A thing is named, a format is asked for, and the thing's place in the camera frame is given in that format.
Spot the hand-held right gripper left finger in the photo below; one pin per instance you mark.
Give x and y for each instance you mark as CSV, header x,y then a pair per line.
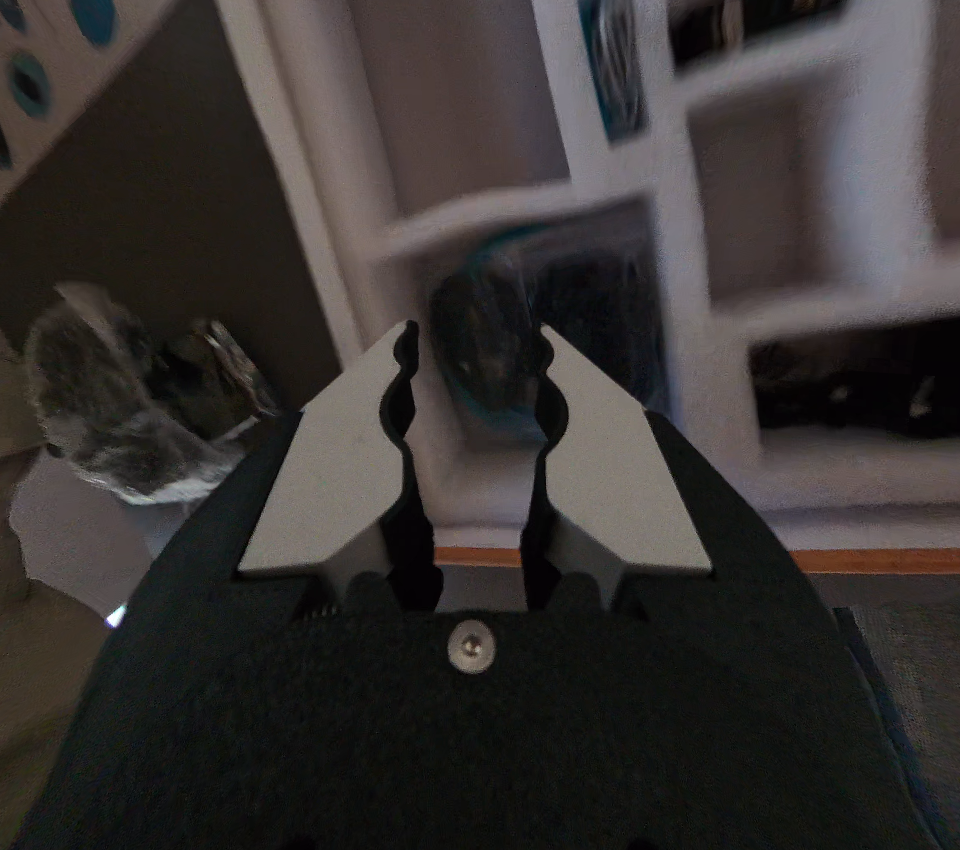
x,y
330,490

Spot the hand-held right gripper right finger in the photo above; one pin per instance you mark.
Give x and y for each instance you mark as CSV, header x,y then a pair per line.
x,y
622,490

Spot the silver foil bag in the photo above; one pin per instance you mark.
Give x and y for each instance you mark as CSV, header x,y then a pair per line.
x,y
217,370

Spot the dark round metal part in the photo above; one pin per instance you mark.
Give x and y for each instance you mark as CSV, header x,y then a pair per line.
x,y
487,332

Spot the bubble wrap package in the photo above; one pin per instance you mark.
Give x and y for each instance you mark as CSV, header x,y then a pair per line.
x,y
97,415

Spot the white and orange cardboard box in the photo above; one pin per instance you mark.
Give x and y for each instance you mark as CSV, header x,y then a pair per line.
x,y
862,559

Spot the white foam insert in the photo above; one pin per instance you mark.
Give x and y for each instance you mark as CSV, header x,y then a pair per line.
x,y
675,189

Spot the white user manual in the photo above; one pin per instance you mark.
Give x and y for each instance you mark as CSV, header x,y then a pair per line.
x,y
60,77

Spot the small metal part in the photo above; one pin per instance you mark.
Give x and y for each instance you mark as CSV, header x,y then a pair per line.
x,y
615,39

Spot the small black servo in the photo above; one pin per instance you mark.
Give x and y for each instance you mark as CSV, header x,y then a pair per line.
x,y
757,9

